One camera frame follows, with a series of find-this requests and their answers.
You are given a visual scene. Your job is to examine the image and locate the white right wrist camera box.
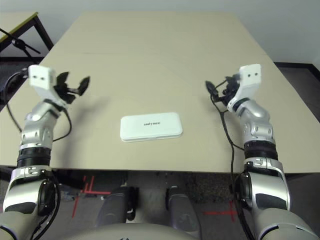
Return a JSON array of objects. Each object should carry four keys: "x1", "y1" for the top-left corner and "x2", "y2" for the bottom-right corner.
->
[{"x1": 226, "y1": 63, "x2": 263, "y2": 113}]

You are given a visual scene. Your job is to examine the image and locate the black tripod stand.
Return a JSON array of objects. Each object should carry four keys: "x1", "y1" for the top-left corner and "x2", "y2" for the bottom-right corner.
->
[{"x1": 0, "y1": 27, "x2": 41, "y2": 61}]

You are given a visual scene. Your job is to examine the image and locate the thick black right camera cable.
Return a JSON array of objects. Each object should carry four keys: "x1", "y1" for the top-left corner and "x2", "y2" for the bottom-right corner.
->
[{"x1": 211, "y1": 77, "x2": 253, "y2": 240}]

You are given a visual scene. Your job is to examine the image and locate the beige side table black frame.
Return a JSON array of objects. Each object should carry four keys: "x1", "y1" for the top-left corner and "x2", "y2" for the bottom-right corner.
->
[{"x1": 0, "y1": 11, "x2": 55, "y2": 60}]

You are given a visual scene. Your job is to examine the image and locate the grey robot left leg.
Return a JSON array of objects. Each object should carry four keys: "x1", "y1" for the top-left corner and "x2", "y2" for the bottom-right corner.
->
[{"x1": 96, "y1": 186, "x2": 140, "y2": 227}]

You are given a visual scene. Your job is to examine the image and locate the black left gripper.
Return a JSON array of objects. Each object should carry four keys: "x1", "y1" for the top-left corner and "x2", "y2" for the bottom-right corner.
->
[{"x1": 53, "y1": 71, "x2": 91, "y2": 106}]

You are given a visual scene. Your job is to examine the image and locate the thin black left gripper cable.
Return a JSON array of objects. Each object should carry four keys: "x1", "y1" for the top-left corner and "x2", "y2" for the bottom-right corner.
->
[{"x1": 52, "y1": 108, "x2": 74, "y2": 143}]

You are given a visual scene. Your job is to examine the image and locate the grey robot torso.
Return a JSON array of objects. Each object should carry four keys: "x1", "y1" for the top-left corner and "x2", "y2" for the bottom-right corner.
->
[{"x1": 82, "y1": 222, "x2": 201, "y2": 240}]

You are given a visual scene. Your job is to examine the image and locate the grey robot leg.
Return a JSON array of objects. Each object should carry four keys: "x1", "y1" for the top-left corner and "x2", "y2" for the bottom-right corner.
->
[
  {"x1": 166, "y1": 186, "x2": 201, "y2": 238},
  {"x1": 96, "y1": 186, "x2": 140, "y2": 227}
]

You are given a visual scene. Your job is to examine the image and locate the red tape corner mark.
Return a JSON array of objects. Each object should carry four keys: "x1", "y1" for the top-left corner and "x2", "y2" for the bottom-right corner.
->
[{"x1": 72, "y1": 175, "x2": 111, "y2": 217}]

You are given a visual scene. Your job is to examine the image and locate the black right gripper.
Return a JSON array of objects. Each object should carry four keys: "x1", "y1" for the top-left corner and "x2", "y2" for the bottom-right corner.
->
[{"x1": 204, "y1": 76, "x2": 241, "y2": 105}]

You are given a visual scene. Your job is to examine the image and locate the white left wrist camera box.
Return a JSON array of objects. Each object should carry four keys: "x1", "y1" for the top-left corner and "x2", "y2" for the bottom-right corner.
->
[{"x1": 27, "y1": 64, "x2": 68, "y2": 107}]

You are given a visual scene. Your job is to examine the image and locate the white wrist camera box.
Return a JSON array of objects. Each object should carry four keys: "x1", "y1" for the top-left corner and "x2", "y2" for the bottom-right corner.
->
[
  {"x1": 226, "y1": 63, "x2": 263, "y2": 113},
  {"x1": 27, "y1": 64, "x2": 68, "y2": 107}
]

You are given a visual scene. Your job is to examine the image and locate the white plastic pencil case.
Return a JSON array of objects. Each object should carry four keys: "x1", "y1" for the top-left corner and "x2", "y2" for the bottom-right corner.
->
[{"x1": 119, "y1": 111, "x2": 184, "y2": 143}]

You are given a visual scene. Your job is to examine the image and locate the grey robot right leg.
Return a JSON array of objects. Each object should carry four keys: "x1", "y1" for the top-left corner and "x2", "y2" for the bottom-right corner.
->
[{"x1": 166, "y1": 186, "x2": 201, "y2": 238}]

